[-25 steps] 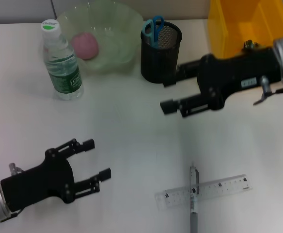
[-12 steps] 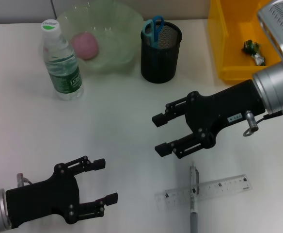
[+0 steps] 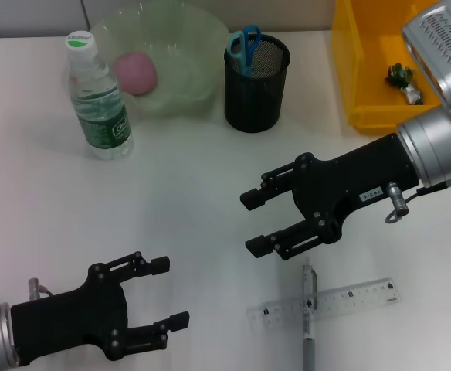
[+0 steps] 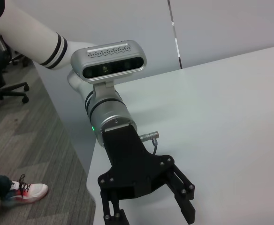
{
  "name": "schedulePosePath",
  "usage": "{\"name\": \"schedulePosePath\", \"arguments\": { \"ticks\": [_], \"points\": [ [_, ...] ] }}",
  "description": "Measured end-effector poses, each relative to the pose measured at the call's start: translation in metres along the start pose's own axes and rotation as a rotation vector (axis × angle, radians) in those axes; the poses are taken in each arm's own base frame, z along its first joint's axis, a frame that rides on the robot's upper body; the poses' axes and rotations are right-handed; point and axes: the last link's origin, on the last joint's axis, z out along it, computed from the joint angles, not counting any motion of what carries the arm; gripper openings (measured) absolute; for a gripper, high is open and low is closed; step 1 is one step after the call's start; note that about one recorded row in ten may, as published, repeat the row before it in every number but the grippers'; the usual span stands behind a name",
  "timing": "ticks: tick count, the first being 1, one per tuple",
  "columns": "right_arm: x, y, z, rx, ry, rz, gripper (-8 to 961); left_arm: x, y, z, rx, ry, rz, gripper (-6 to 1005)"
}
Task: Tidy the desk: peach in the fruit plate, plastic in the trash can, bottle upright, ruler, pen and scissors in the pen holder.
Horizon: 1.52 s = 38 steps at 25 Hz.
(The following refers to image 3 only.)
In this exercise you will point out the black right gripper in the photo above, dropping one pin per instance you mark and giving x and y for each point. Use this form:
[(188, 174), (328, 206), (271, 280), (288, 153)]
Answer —
[(345, 181)]

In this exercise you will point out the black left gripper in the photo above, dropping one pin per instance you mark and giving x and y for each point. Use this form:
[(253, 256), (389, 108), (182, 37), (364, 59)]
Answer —
[(71, 320)]

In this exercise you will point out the transparent plastic ruler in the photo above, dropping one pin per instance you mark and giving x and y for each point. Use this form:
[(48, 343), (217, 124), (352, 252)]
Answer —
[(345, 303)]

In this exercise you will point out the blue capped scissors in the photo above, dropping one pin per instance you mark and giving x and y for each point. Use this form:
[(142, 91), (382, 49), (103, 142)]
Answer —
[(246, 46)]

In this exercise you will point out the clear green-label water bottle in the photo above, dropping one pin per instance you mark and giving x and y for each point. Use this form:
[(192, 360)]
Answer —
[(98, 116)]

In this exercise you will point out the pink peach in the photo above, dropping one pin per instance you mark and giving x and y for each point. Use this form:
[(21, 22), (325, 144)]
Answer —
[(134, 75)]

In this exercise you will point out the green plastic wrapper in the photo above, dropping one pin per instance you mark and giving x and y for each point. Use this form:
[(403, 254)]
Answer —
[(403, 77)]

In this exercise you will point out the black mesh pen holder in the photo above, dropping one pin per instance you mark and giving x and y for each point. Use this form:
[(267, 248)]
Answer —
[(252, 104)]

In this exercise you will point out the grey clear pen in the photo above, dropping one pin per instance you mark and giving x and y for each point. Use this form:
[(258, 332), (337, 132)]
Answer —
[(308, 348)]

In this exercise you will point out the translucent green fruit bowl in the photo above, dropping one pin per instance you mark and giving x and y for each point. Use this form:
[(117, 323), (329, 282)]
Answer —
[(187, 58)]

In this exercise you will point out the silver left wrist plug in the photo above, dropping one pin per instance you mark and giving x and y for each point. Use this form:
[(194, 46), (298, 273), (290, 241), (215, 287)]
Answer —
[(34, 286)]

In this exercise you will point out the yellow plastic bin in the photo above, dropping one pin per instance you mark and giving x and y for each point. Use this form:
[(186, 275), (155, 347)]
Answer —
[(364, 77)]

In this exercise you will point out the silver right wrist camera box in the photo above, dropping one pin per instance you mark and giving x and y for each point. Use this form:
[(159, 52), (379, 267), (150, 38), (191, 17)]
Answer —
[(441, 46)]

